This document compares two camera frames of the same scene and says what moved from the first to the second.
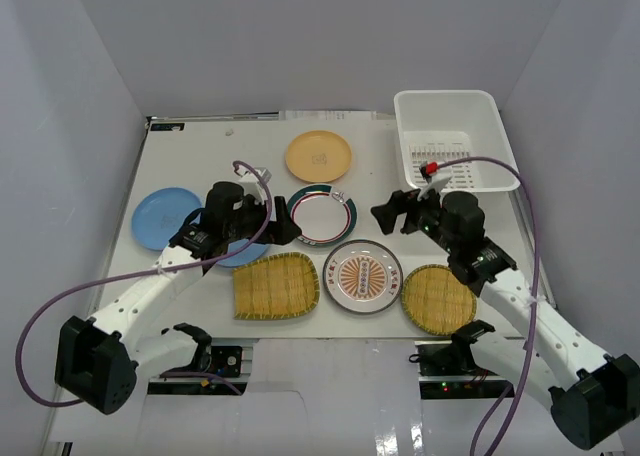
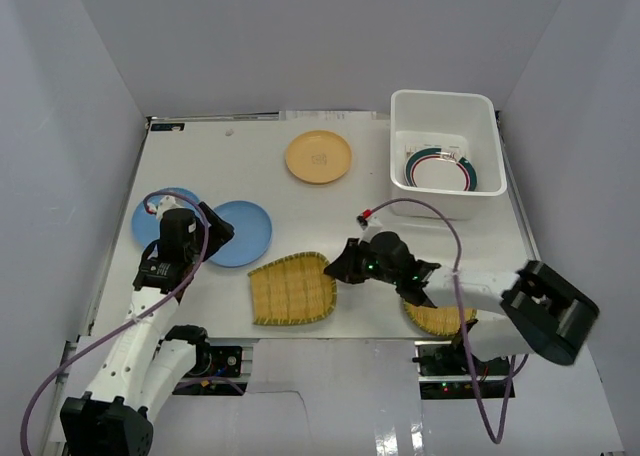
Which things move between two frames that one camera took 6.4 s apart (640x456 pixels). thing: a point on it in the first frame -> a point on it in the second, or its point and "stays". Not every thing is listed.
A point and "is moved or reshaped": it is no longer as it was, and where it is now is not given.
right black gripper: [397, 205] -> [345, 266]
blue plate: [158, 213] stays
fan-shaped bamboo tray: [281, 285] is moved or reshaped
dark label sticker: [167, 126] stays
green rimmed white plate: [325, 214] -> [433, 169]
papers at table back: [315, 115] stays
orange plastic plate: [318, 156] stays
